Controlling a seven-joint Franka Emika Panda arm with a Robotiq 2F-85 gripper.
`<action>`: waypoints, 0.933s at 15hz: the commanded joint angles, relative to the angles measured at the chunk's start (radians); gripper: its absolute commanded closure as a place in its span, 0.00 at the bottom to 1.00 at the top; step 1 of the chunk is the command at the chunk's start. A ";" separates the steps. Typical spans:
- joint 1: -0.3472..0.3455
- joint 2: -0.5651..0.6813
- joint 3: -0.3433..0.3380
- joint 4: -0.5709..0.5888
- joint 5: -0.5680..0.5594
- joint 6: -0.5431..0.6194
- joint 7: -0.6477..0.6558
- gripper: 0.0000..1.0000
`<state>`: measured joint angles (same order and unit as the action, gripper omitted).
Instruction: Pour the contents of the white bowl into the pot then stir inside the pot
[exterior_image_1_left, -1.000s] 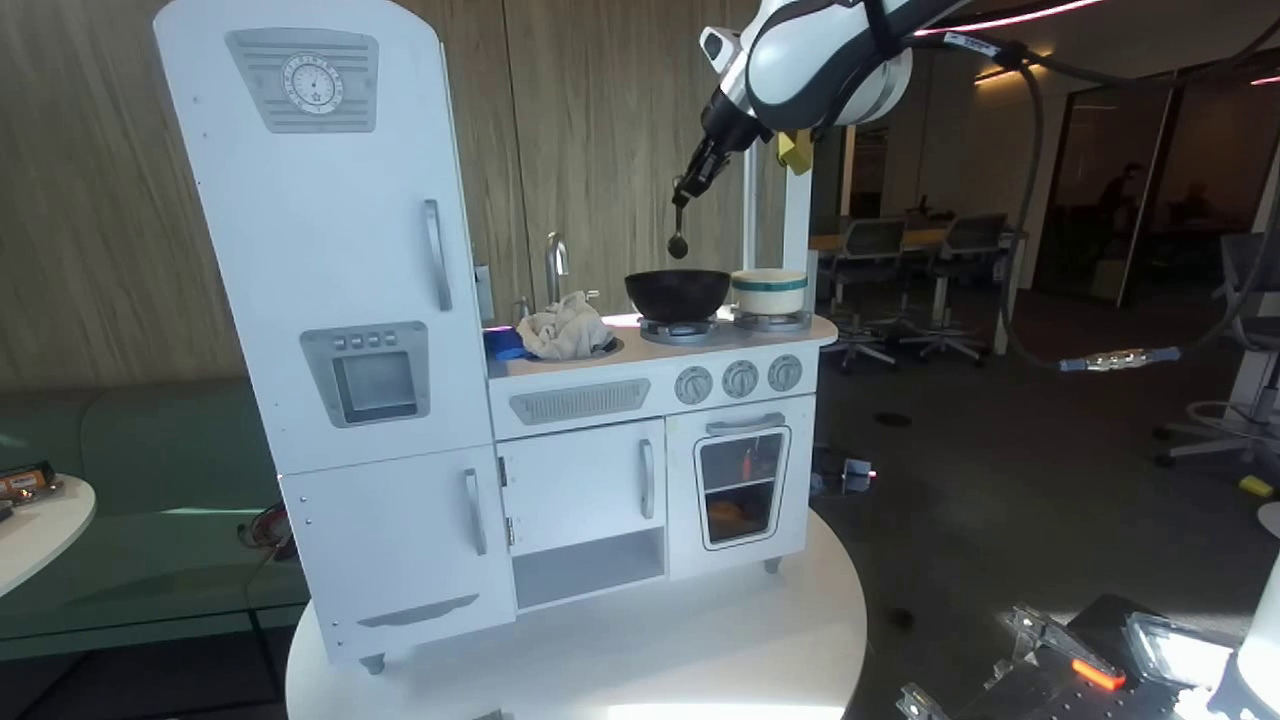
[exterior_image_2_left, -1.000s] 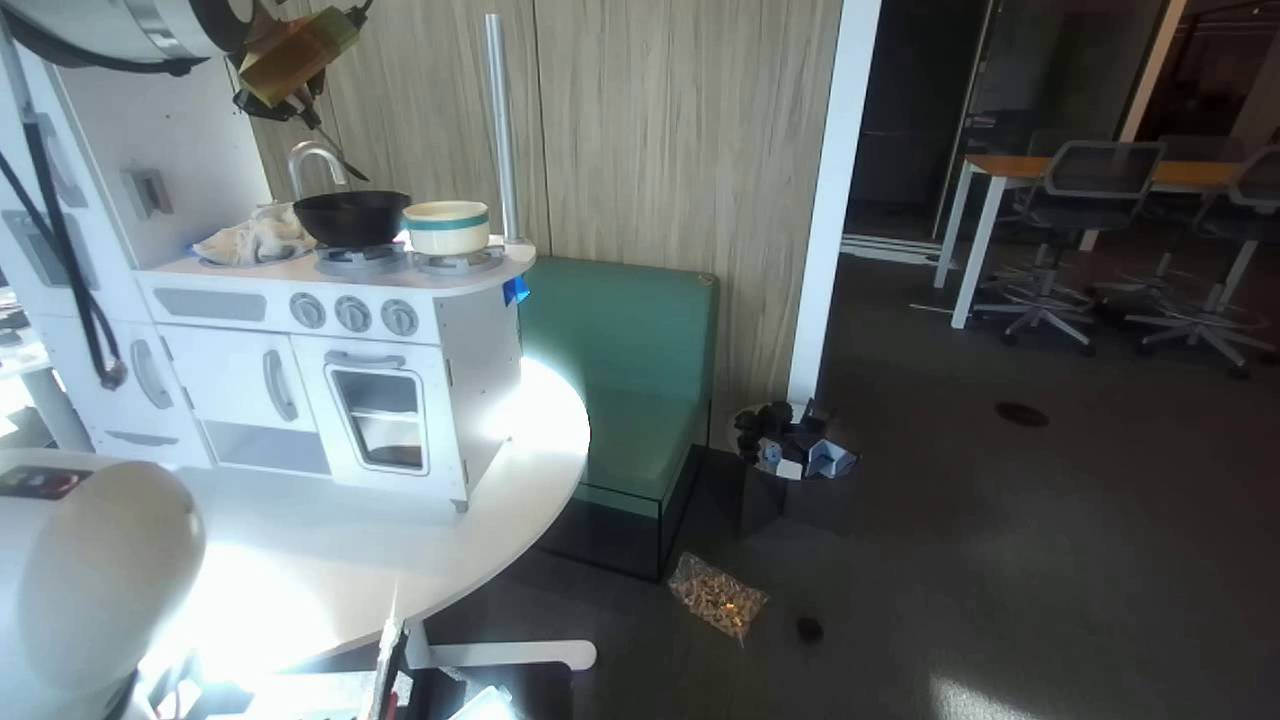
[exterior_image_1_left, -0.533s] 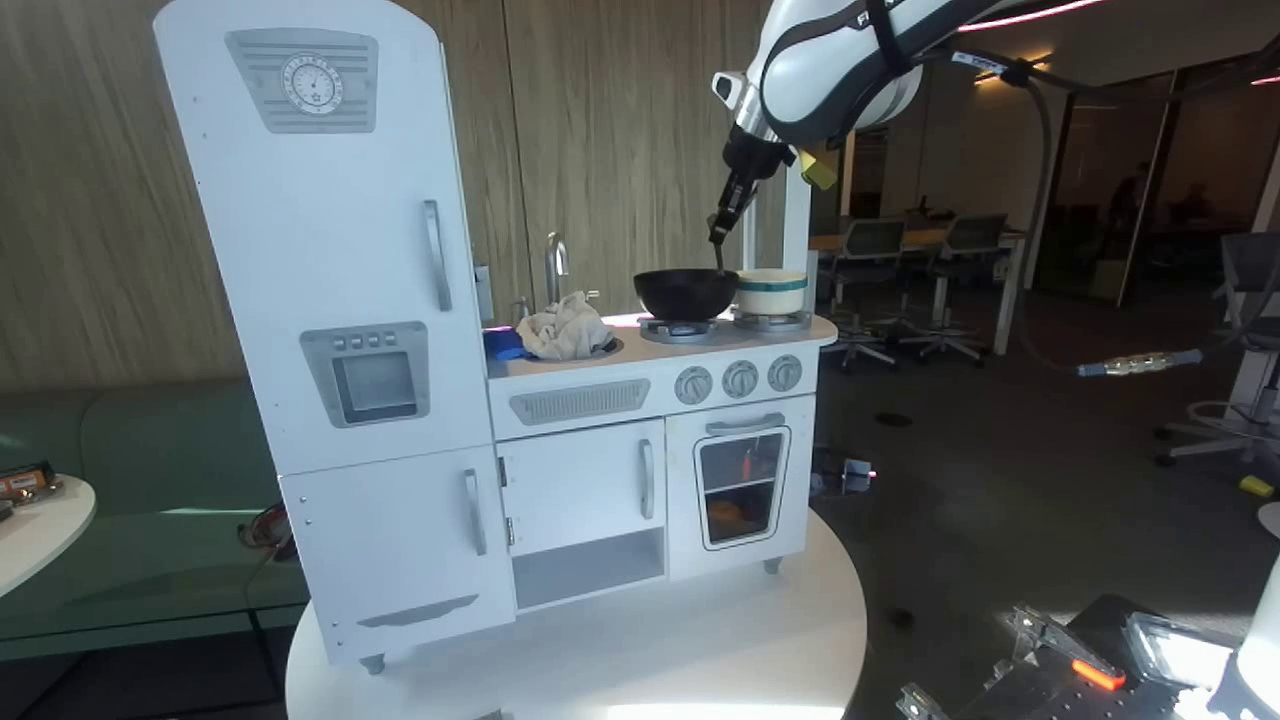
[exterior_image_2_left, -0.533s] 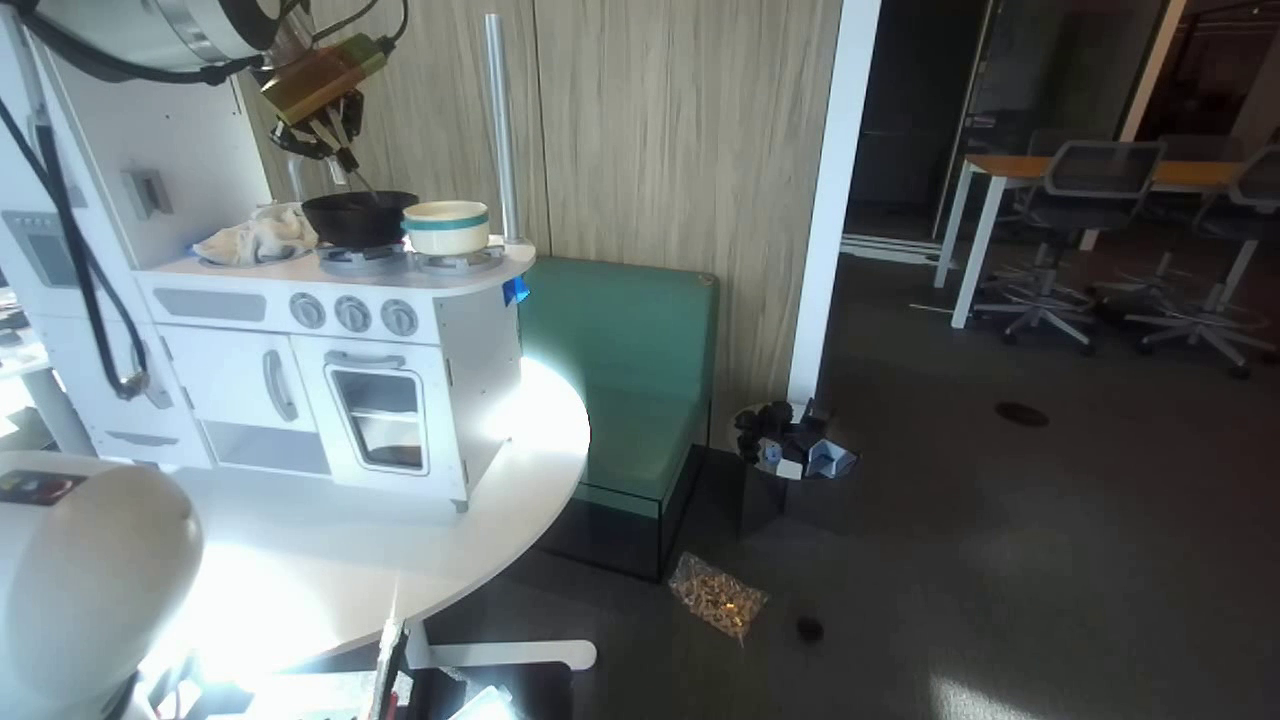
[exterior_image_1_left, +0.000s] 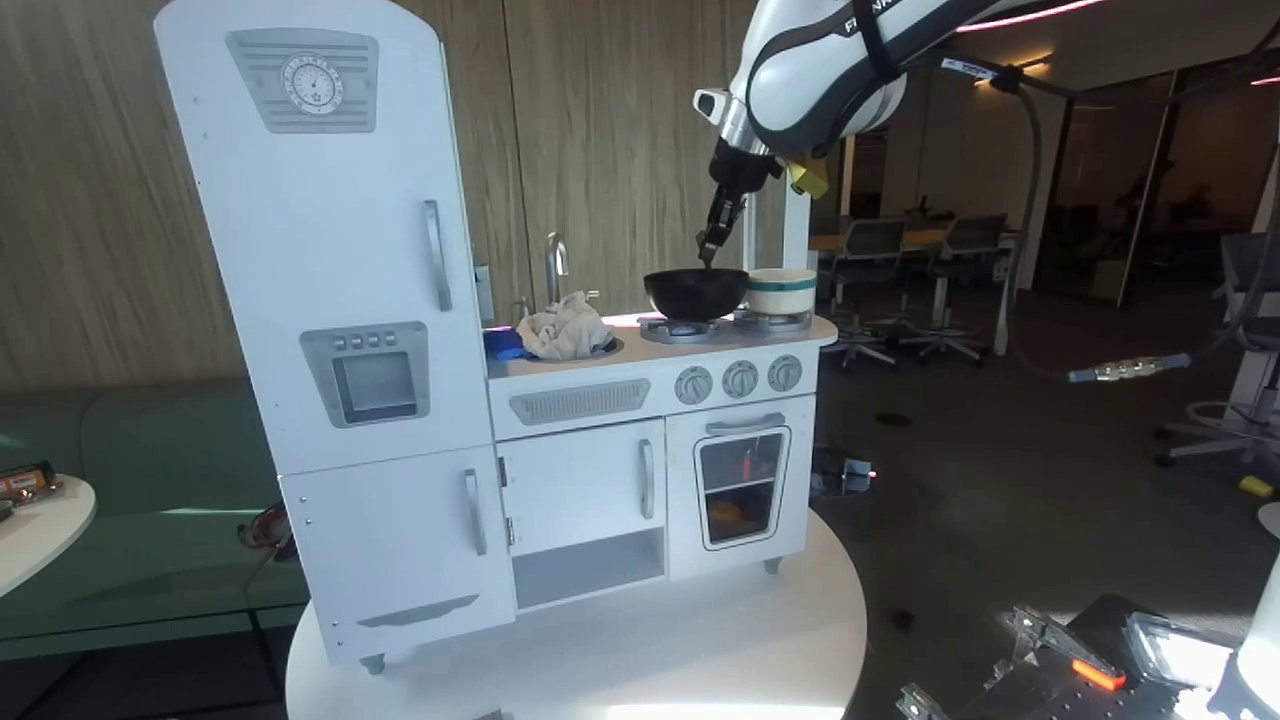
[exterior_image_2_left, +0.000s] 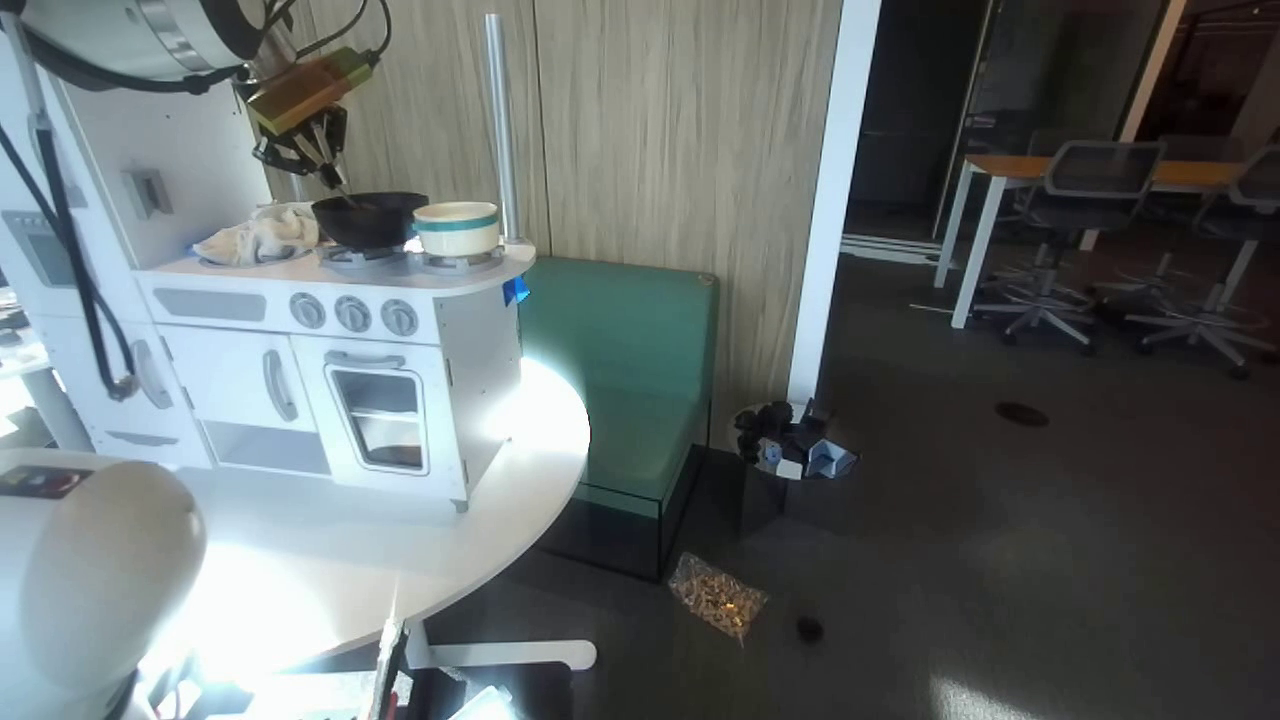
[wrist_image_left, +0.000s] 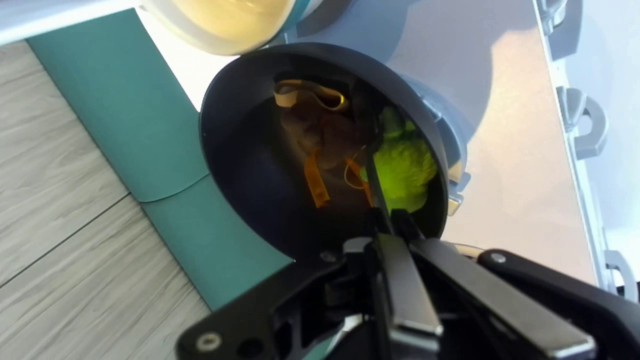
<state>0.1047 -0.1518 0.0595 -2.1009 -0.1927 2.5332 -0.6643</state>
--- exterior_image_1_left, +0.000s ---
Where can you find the dark round floor cover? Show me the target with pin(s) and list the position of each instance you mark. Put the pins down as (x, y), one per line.
(895, 419)

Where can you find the white side table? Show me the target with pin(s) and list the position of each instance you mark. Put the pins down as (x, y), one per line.
(42, 542)

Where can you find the grey mesh office chair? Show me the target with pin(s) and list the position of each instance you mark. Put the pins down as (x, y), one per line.
(867, 252)
(962, 245)

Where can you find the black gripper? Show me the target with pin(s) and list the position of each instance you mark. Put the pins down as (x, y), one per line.
(740, 169)

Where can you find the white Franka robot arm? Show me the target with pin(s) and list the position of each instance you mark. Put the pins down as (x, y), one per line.
(814, 66)

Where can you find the round white table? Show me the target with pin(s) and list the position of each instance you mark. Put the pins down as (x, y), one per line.
(667, 643)

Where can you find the white bowl with green stripe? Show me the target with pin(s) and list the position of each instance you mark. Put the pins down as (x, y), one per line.
(782, 298)

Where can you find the dark object with brown edge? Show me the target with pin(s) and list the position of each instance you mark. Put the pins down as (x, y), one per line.
(26, 490)

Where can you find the white toy kitchen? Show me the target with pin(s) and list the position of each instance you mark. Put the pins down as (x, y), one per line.
(361, 240)

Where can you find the black perforated breadboard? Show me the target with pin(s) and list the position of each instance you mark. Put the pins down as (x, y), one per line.
(1043, 698)

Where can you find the small blue container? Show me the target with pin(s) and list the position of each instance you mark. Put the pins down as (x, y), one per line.
(503, 349)

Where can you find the small dark brown object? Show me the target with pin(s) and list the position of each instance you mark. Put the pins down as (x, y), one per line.
(270, 534)

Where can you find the grey tripod stand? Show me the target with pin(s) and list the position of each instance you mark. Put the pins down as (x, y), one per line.
(1245, 332)

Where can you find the grey curved pole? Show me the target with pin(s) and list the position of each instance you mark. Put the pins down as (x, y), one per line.
(1030, 202)

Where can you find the crumpled beige cloth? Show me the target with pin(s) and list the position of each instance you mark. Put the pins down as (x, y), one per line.
(567, 329)

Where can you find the silver toy faucet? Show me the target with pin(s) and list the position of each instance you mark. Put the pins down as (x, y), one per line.
(556, 265)

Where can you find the white wall post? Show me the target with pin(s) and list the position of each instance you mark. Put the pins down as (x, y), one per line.
(798, 234)

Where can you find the wood top desk white legs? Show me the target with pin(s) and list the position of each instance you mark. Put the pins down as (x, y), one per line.
(920, 240)

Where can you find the black cooking pot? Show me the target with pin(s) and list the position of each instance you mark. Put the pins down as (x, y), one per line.
(692, 294)

